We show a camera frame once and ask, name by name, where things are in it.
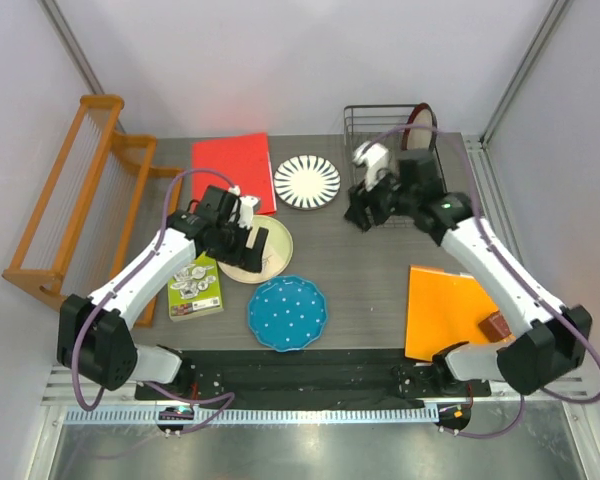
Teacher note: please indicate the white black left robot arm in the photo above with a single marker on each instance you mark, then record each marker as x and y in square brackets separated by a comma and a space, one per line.
[94, 337]

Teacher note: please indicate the blue polka dot plate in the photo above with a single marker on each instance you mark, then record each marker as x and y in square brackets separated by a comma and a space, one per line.
[287, 313]

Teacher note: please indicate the orange folder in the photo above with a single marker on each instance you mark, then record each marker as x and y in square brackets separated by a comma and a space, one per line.
[443, 309]

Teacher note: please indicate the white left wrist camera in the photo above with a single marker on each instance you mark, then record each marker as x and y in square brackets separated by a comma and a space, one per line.
[245, 209]

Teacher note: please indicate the white blue striped plate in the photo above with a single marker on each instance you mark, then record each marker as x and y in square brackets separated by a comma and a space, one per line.
[307, 182]

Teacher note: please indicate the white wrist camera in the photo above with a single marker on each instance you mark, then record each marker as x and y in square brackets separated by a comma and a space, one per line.
[245, 209]
[374, 157]

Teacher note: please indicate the red folder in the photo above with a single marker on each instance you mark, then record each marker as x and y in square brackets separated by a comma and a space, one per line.
[243, 159]

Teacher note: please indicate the small brown block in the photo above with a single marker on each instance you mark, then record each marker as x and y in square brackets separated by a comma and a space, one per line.
[495, 327]

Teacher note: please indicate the black wire dish rack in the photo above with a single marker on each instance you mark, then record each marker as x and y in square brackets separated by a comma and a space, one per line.
[375, 130]

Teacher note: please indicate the white slotted cable duct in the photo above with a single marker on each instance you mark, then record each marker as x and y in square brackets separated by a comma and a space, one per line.
[149, 415]

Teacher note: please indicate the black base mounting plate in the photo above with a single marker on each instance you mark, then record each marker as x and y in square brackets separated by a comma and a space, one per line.
[316, 380]

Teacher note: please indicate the green booklet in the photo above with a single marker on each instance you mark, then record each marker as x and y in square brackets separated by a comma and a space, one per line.
[195, 290]

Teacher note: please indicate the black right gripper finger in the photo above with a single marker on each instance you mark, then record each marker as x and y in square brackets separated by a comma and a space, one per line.
[356, 212]
[377, 214]

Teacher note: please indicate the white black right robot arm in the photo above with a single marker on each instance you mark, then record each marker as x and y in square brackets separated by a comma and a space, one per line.
[548, 335]

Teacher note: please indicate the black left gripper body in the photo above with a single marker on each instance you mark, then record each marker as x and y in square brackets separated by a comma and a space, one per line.
[232, 236]

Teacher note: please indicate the dark red rimmed plate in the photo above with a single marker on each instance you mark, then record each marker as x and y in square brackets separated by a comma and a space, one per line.
[422, 134]

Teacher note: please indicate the orange wooden rack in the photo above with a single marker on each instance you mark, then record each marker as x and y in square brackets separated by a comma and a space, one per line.
[78, 235]

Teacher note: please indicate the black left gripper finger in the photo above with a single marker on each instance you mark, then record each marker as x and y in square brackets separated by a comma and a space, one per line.
[238, 258]
[253, 255]

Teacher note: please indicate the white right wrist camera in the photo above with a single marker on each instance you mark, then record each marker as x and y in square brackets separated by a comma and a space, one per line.
[374, 157]

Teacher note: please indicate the cream plate with twig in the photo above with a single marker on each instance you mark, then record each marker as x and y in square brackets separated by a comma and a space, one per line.
[277, 253]

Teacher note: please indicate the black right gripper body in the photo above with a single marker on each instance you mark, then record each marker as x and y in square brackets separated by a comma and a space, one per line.
[384, 192]

